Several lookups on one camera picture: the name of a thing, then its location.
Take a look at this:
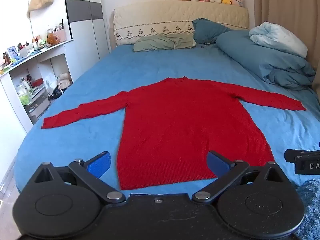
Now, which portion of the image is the bed with blue sheet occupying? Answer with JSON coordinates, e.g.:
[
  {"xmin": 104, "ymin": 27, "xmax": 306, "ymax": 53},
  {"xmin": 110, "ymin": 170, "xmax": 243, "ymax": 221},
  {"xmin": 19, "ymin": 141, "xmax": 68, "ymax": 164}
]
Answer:
[{"xmin": 14, "ymin": 39, "xmax": 320, "ymax": 198}]

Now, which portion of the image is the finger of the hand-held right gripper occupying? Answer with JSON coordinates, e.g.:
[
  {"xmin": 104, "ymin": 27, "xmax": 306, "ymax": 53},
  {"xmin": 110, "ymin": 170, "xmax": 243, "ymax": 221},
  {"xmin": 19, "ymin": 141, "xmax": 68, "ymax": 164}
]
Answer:
[{"xmin": 284, "ymin": 149, "xmax": 313, "ymax": 163}]

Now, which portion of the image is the pink storage box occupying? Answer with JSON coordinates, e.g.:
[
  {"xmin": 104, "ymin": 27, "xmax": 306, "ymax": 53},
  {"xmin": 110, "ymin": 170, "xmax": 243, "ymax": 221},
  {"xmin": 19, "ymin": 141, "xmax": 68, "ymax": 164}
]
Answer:
[{"xmin": 51, "ymin": 27, "xmax": 67, "ymax": 43}]

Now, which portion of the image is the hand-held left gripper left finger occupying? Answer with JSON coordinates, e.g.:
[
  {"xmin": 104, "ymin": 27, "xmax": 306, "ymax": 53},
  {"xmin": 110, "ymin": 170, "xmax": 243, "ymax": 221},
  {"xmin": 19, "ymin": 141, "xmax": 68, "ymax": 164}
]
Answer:
[{"xmin": 34, "ymin": 151, "xmax": 126, "ymax": 204}]

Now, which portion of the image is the white and grey wardrobe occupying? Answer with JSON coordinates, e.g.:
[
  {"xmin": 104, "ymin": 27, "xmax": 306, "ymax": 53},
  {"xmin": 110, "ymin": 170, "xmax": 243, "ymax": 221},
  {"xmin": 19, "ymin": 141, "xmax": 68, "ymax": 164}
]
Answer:
[{"xmin": 63, "ymin": 0, "xmax": 111, "ymax": 81}]

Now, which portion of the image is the blue fuzzy cloth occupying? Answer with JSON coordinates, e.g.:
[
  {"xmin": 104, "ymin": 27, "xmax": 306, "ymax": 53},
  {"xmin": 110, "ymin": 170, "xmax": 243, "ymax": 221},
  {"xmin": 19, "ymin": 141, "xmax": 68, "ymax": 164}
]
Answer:
[{"xmin": 295, "ymin": 178, "xmax": 320, "ymax": 240}]

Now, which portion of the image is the teal pillow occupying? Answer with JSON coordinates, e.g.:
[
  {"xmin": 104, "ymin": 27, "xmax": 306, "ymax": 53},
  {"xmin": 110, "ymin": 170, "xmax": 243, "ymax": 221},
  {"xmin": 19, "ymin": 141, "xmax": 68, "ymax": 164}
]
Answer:
[{"xmin": 192, "ymin": 18, "xmax": 234, "ymax": 44}]

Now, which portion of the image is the beige curtain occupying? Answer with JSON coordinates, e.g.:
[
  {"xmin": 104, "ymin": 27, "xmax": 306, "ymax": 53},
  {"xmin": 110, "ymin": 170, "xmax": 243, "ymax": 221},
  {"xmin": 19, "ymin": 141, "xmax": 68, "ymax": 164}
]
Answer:
[{"xmin": 252, "ymin": 0, "xmax": 320, "ymax": 93}]

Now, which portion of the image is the brown teddy bear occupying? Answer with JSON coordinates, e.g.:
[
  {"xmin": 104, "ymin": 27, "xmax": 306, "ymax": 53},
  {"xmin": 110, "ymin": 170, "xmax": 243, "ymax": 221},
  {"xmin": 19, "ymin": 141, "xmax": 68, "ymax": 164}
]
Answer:
[{"xmin": 46, "ymin": 33, "xmax": 61, "ymax": 46}]

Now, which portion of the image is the white shelf unit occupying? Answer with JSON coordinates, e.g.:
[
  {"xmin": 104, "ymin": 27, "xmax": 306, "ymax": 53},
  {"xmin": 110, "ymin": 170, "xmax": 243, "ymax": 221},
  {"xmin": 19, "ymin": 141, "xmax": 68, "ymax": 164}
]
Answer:
[{"xmin": 0, "ymin": 38, "xmax": 74, "ymax": 133}]

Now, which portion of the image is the red knit sweater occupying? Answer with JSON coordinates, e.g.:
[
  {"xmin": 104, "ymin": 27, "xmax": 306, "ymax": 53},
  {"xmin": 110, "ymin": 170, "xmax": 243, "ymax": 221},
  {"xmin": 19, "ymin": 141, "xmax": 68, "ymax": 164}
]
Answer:
[{"xmin": 41, "ymin": 76, "xmax": 307, "ymax": 191}]

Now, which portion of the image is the green pillow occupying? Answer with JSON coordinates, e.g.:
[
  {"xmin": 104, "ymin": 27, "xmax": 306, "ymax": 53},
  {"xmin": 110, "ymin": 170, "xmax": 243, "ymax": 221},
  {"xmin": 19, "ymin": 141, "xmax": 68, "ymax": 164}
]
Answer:
[{"xmin": 133, "ymin": 34, "xmax": 196, "ymax": 52}]

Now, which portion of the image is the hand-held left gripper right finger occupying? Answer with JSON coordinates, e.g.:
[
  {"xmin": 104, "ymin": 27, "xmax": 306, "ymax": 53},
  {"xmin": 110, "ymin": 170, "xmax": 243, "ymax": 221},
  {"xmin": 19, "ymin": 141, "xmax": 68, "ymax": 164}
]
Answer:
[{"xmin": 192, "ymin": 151, "xmax": 288, "ymax": 204}]

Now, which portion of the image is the white shelf with bottles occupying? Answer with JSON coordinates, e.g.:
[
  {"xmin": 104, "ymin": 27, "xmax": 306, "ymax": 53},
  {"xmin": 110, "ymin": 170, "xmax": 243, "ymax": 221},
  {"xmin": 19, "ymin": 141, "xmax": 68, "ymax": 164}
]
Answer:
[{"xmin": 0, "ymin": 19, "xmax": 66, "ymax": 75}]

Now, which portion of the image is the cream quilted headboard cover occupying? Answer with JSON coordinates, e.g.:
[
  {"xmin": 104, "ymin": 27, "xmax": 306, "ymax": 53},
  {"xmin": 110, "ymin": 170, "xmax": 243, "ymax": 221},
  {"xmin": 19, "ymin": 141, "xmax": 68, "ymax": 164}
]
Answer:
[{"xmin": 113, "ymin": 0, "xmax": 250, "ymax": 47}]

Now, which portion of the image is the pale blue blanket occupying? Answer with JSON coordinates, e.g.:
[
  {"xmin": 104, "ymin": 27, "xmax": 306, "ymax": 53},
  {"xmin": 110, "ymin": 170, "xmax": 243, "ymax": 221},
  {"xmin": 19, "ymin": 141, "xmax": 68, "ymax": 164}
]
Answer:
[{"xmin": 249, "ymin": 21, "xmax": 308, "ymax": 59}]

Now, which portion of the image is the blue duvet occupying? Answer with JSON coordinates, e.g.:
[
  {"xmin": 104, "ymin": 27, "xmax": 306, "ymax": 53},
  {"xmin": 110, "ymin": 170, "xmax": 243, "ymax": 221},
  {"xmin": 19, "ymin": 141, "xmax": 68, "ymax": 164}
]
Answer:
[{"xmin": 216, "ymin": 30, "xmax": 317, "ymax": 91}]

